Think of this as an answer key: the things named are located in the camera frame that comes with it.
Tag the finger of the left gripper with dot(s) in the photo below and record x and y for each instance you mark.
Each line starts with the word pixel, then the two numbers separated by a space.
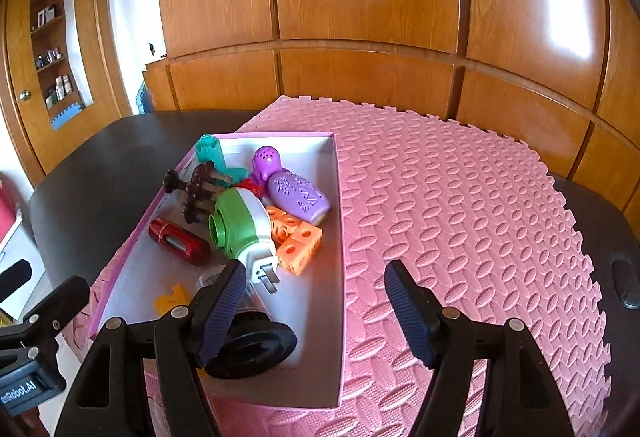
pixel 54 312
pixel 14 277

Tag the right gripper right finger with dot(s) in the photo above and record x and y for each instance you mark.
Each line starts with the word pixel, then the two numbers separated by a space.
pixel 419 313

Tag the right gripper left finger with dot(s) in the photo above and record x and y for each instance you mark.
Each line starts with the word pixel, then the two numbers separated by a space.
pixel 213 309

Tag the black filter cup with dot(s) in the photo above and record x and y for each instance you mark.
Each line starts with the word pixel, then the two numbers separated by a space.
pixel 254 343

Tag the red metallic cylinder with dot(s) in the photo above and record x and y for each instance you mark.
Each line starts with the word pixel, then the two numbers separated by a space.
pixel 181 242

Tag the green white plug-in device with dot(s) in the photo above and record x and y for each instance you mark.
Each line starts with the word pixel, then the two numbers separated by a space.
pixel 240 227

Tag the orange cube block toy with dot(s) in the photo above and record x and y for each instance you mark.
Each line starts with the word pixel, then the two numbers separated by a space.
pixel 296 240

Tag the brown pinecone brush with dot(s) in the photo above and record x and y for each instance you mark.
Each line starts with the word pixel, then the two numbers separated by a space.
pixel 200 193

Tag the purple oval perforated case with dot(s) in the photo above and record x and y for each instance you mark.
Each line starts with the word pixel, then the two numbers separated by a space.
pixel 298 197

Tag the purple octopus toy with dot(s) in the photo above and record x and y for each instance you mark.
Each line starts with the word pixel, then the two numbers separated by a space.
pixel 266 161

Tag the teal green stand toy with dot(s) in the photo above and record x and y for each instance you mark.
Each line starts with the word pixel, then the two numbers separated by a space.
pixel 208 151

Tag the red white storage bin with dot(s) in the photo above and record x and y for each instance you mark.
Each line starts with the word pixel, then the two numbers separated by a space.
pixel 11 216

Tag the pink foam puzzle mat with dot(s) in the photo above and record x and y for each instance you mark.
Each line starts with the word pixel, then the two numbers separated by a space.
pixel 476 219

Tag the black padded table cushion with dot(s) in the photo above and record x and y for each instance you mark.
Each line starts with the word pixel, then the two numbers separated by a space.
pixel 626 284

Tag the blue foam piece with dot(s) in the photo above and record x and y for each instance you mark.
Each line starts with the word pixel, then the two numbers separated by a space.
pixel 144 100

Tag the wooden door with knob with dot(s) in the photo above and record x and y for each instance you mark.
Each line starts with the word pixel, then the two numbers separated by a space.
pixel 59 63

